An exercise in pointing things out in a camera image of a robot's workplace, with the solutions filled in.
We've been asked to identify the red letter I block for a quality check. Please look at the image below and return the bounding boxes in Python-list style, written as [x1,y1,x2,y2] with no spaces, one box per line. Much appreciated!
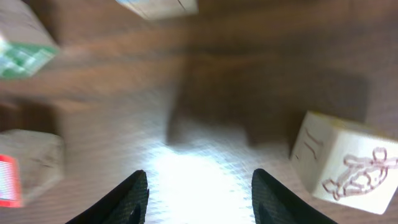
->
[1,129,65,208]

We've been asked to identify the red edged picture block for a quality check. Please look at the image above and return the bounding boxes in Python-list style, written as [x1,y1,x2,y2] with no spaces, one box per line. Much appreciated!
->
[290,111,397,215]

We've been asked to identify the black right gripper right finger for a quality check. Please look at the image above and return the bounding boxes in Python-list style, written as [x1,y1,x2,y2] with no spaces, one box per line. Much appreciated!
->
[251,169,336,224]

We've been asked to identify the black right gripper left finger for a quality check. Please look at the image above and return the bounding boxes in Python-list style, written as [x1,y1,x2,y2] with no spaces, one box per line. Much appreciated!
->
[66,170,149,224]

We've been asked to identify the blue number 2 block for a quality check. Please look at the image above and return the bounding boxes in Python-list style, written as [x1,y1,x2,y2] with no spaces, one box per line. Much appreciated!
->
[116,0,198,20]

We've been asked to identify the green picture wooden block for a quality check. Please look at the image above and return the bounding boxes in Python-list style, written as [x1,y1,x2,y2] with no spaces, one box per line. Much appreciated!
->
[1,0,59,79]

